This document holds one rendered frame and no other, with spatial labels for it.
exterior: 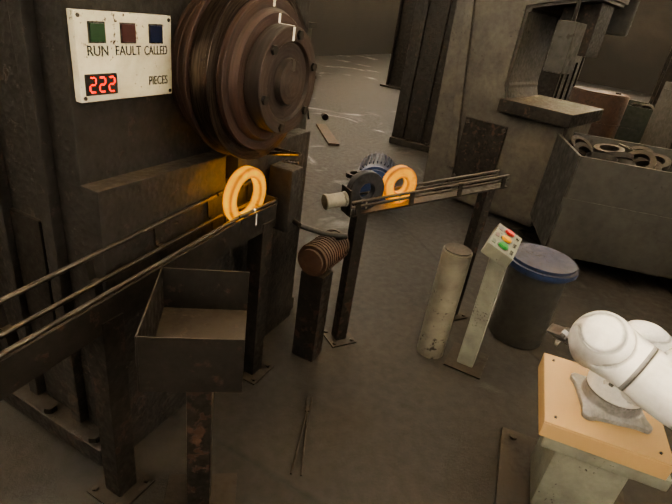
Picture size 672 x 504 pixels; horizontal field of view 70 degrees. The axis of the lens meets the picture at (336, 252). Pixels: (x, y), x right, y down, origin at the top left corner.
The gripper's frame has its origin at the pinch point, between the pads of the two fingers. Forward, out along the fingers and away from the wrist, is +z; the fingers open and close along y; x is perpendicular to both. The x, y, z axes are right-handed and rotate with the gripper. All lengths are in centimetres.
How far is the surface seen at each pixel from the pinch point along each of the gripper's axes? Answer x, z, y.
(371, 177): -6, 20, 93
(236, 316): 50, -36, 61
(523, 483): 37, 48, -12
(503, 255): -17, 43, 42
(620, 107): -280, 368, 135
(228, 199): 33, -26, 97
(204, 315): 55, -40, 66
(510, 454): 34, 55, -4
